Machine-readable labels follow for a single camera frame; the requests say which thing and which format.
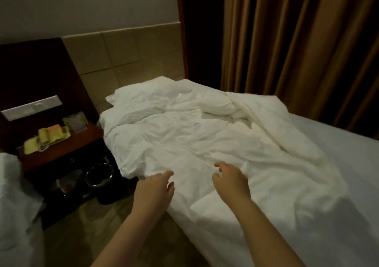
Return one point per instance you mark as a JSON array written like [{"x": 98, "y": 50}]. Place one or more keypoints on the person's left forearm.
[{"x": 127, "y": 243}]

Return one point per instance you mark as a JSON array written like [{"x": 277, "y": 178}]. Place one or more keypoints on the person's right forearm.
[{"x": 266, "y": 237}]

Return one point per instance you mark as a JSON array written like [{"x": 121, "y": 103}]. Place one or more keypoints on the white switch panel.
[{"x": 31, "y": 108}]

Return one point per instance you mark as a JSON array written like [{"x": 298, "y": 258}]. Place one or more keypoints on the brown curtain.
[{"x": 302, "y": 38}]

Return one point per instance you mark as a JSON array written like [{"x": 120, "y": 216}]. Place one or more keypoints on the person's left hand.
[{"x": 153, "y": 196}]

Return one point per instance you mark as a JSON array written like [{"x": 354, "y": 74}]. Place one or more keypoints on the white bed sheet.
[
  {"x": 349, "y": 151},
  {"x": 15, "y": 216}
]

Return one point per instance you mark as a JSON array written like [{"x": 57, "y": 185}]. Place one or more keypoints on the dark wooden wall panel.
[{"x": 41, "y": 68}]

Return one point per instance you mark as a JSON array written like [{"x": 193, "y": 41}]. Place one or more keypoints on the reddish wooden nightstand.
[{"x": 59, "y": 151}]

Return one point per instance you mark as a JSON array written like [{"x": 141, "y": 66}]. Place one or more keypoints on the white pillow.
[{"x": 142, "y": 89}]

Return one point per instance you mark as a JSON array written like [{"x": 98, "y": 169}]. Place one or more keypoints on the dark wooden column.
[{"x": 201, "y": 33}]

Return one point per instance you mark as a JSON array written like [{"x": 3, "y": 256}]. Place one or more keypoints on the white duvet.
[{"x": 237, "y": 145}]

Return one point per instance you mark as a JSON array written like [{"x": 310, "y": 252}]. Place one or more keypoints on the beige padded headboard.
[{"x": 130, "y": 53}]

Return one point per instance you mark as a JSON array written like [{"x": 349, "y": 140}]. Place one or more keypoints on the yellow telephone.
[{"x": 46, "y": 138}]

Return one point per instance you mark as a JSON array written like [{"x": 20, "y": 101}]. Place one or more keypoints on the black trash bin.
[{"x": 99, "y": 175}]

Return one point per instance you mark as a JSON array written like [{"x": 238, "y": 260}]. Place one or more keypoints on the pale green box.
[{"x": 75, "y": 121}]

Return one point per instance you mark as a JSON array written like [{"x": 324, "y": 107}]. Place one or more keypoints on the person's right hand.
[{"x": 232, "y": 184}]

